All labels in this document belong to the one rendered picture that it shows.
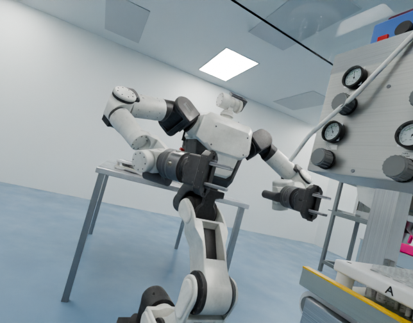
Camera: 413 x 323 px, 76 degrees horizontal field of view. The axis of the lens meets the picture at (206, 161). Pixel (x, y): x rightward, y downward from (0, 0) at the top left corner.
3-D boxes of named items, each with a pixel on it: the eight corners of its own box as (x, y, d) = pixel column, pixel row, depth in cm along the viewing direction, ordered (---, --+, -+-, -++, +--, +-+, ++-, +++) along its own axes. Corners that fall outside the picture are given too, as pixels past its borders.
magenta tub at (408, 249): (396, 250, 262) (398, 241, 262) (404, 252, 266) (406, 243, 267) (414, 256, 247) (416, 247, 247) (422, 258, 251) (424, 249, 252)
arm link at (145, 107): (107, 77, 90) (161, 90, 106) (95, 107, 97) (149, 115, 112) (118, 97, 84) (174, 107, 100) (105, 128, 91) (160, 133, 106)
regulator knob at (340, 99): (327, 111, 46) (333, 87, 46) (337, 116, 47) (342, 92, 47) (345, 109, 43) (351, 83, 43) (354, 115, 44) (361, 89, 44)
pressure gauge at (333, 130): (319, 141, 47) (324, 121, 48) (324, 143, 48) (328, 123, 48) (337, 141, 44) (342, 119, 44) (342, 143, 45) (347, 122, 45)
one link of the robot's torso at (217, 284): (180, 320, 93) (174, 207, 124) (222, 320, 101) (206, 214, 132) (201, 306, 84) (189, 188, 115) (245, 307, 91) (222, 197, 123)
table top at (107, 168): (107, 163, 307) (108, 159, 307) (195, 185, 341) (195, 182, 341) (95, 172, 165) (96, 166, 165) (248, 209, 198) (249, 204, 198)
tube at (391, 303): (394, 325, 40) (405, 276, 41) (390, 325, 40) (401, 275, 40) (385, 320, 42) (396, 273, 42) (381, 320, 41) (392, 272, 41)
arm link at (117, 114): (132, 126, 79) (100, 88, 86) (120, 151, 84) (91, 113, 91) (158, 125, 88) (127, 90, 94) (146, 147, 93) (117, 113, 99)
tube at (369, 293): (371, 312, 43) (383, 267, 44) (367, 311, 43) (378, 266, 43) (364, 307, 45) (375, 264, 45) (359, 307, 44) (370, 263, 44)
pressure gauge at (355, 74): (339, 88, 46) (344, 68, 47) (344, 91, 47) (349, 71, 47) (360, 84, 43) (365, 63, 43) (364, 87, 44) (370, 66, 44)
